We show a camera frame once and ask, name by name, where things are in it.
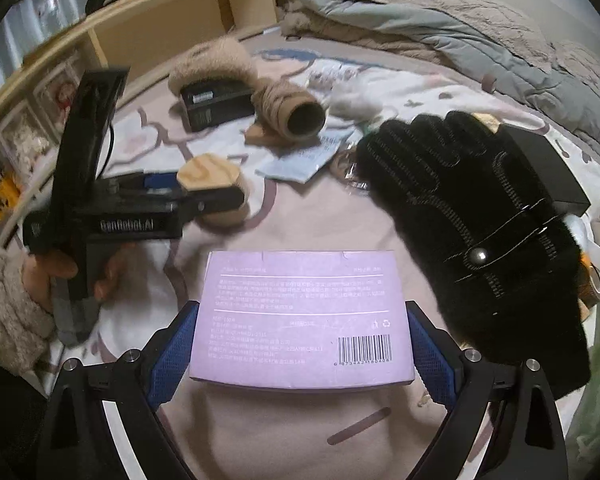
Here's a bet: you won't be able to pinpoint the grey curtain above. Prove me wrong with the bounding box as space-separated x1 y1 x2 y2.
0 0 101 96

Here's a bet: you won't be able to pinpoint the person's left hand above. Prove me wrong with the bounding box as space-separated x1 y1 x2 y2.
22 252 126 313

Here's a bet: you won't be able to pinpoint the cardboard tube with beige rope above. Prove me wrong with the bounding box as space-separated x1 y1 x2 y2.
252 80 328 138

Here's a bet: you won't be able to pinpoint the beige fleece blanket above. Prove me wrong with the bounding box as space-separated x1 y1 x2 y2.
280 2 461 63

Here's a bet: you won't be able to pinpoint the beige fluffy earmuffs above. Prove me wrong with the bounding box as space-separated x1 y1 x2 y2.
168 37 261 106

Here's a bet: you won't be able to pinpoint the white crumpled cloth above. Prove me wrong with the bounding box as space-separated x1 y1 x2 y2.
330 80 386 117

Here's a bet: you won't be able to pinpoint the oval wooden box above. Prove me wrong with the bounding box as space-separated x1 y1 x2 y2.
176 154 253 228

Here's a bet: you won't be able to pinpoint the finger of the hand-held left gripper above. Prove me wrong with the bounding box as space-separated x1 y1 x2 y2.
167 186 246 218
122 172 186 195

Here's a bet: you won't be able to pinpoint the clear plastic case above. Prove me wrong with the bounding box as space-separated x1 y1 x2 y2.
330 145 376 196

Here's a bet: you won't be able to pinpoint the brown tape roll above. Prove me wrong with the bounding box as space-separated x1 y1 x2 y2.
577 255 600 311

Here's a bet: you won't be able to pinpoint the printed bed sheet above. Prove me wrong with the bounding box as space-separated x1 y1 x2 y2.
0 25 600 480

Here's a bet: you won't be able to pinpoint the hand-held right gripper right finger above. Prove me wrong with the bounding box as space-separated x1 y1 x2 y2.
404 300 568 480

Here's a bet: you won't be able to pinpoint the purple cardboard box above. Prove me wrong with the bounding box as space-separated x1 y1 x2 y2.
189 250 416 391

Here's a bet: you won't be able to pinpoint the black denim garment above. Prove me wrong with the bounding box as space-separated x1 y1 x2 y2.
355 110 593 401

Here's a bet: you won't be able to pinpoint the wooden headboard shelf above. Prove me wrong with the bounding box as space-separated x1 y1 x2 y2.
0 0 317 241

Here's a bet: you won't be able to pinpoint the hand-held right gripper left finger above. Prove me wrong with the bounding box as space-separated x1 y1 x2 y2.
37 300 203 480

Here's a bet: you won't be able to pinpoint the black cardboard box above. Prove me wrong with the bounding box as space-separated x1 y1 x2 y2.
180 85 256 133

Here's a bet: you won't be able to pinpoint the person's left forearm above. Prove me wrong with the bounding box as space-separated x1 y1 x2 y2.
0 247 56 376

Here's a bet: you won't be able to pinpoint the blue white medicine sachet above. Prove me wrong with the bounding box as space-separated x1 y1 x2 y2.
315 127 359 161
255 145 333 184

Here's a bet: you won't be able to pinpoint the yellow black box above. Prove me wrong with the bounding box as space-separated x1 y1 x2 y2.
0 172 22 221

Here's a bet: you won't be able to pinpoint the black flat box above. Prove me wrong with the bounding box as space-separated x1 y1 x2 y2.
505 125 592 217

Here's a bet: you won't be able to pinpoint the floral printed pouch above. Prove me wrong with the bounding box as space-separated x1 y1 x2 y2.
300 57 376 91

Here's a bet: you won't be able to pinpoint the grey quilt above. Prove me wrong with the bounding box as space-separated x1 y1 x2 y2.
290 0 600 161

